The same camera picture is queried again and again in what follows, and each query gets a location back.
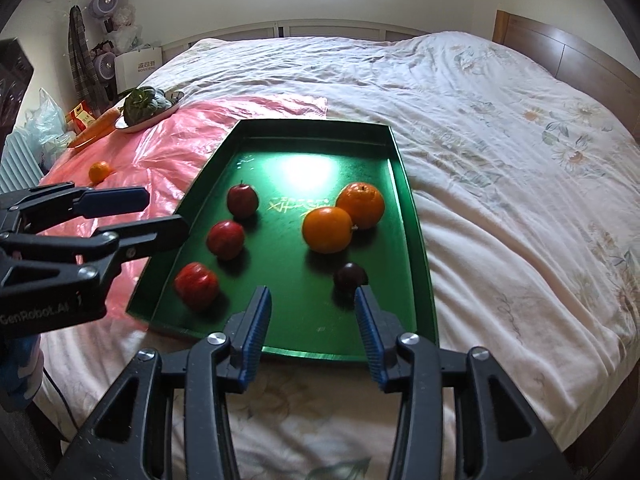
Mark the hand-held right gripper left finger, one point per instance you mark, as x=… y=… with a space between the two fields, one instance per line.
x=255 y=340

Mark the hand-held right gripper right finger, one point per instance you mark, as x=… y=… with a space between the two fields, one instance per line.
x=370 y=340

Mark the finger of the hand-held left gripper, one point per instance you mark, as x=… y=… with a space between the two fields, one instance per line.
x=115 y=200
x=155 y=235

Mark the small orange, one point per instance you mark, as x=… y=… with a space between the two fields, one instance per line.
x=99 y=171

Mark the large bright red apple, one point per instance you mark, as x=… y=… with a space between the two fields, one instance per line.
x=196 y=285

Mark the dark purple plum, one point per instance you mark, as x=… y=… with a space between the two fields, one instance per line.
x=347 y=275

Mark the green tray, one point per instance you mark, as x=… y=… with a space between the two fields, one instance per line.
x=300 y=285

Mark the small dark red apple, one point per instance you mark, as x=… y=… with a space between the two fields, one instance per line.
x=242 y=200

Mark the large orange with stem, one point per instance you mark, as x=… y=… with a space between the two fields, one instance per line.
x=362 y=202

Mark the pink plastic sheet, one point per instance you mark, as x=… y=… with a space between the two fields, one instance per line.
x=165 y=150

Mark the carrot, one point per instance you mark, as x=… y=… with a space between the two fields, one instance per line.
x=95 y=129

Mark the clear plastic bag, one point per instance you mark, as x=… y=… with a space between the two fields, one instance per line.
x=57 y=145

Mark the white round plate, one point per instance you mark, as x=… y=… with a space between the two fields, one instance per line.
x=150 y=121

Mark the yellow and red rice bag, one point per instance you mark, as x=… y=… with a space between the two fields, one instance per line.
x=80 y=116

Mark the green leafy vegetable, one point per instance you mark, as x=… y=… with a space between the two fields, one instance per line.
x=145 y=102

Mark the light blue ribbed suitcase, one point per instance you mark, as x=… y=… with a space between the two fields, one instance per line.
x=20 y=160

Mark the light blue plastic bag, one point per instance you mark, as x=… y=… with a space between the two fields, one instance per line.
x=45 y=115

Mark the small white fan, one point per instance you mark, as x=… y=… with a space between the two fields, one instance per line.
x=108 y=4
x=105 y=66

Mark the white paper bag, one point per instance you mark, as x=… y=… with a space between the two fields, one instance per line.
x=137 y=67

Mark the plaid scarf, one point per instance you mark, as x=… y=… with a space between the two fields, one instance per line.
x=82 y=60

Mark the dark furniture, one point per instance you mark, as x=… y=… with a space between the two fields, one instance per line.
x=15 y=80

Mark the white plastic bag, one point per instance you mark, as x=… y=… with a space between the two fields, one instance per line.
x=125 y=30

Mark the wooden headboard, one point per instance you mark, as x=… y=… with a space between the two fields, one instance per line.
x=575 y=50

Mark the white bed rail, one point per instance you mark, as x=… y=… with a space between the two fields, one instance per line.
x=300 y=27

